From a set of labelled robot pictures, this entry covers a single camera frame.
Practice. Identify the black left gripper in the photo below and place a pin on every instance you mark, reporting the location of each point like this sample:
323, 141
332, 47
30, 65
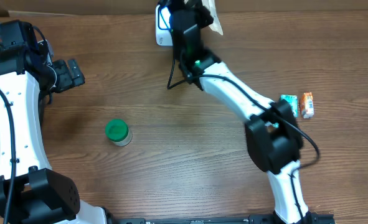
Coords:
68, 79

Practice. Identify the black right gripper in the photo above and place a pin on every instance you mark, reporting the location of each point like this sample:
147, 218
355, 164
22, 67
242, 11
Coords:
197, 9

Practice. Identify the beige brown snack pouch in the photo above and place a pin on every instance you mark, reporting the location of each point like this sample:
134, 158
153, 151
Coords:
215, 26

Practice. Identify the green lid white jar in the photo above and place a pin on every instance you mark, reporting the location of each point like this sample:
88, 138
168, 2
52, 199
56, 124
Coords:
118, 132

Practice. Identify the teal tissue pack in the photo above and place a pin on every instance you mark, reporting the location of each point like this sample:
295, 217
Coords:
293, 102

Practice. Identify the orange snack packet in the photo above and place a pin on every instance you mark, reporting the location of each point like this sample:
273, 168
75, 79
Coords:
307, 105

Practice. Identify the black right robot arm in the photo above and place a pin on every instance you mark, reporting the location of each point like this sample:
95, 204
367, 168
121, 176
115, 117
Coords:
273, 137

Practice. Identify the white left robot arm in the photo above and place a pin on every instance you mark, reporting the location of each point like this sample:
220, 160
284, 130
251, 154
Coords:
30, 191

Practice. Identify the white barcode scanner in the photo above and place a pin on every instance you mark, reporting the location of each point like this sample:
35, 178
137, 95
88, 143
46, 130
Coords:
162, 26

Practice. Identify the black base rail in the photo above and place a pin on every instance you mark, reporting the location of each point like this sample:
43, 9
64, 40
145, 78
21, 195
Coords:
313, 218

